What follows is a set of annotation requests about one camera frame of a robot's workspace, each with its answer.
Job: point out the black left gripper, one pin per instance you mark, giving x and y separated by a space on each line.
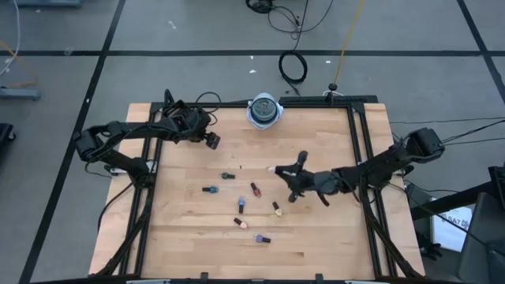
193 124

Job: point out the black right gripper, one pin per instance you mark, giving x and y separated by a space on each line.
315 182

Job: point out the red-brown nail polish bottle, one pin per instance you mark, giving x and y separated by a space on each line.
256 192

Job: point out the yellow nail polish bottle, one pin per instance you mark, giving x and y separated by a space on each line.
278 212

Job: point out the lavender blue nail polish bottle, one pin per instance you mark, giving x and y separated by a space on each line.
241 202

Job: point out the dark green nail polish bottle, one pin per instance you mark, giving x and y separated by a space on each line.
227 176

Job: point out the peach nail polish bottle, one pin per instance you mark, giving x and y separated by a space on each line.
243 225

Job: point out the teal blue nail polish bottle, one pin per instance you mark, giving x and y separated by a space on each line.
213 189

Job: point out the light purple nail polish bottle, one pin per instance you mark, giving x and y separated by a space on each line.
259 238

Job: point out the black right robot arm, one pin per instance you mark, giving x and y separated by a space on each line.
378 167

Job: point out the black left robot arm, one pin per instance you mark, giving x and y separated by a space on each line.
130 130

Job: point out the black table clamp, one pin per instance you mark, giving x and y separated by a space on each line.
204 277
319 277

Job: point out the small black floor object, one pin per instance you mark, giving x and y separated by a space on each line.
431 249

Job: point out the black diagonal bar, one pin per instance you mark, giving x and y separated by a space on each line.
453 201

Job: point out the white printed paper sheet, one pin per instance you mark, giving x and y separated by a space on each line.
450 234

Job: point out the grey stand foot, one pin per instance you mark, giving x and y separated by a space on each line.
19 94

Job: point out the black caster object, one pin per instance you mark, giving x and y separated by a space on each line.
4 133

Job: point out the grey office chair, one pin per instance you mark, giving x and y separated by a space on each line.
481 244

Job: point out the black crate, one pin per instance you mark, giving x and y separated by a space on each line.
499 185

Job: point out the black aluminium table frame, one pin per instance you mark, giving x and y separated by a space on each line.
315 99

